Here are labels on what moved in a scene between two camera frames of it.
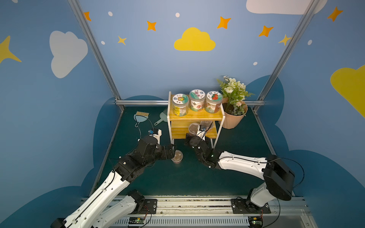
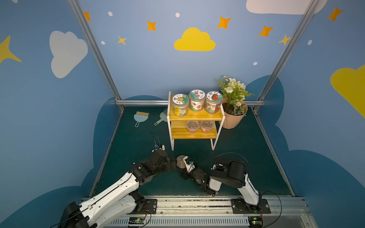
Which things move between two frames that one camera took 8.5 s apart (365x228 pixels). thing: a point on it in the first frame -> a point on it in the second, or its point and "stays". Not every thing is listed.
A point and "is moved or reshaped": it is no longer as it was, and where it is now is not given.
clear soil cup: x=208 y=124 stays
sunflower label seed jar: x=180 y=104 stays
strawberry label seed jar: x=213 y=100 stays
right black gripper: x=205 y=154 -> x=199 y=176
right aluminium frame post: x=308 y=11 stays
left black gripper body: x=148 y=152 -> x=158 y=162
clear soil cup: x=178 y=156 is moved or reshaped
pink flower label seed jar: x=197 y=98 stays
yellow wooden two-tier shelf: x=208 y=125 stays
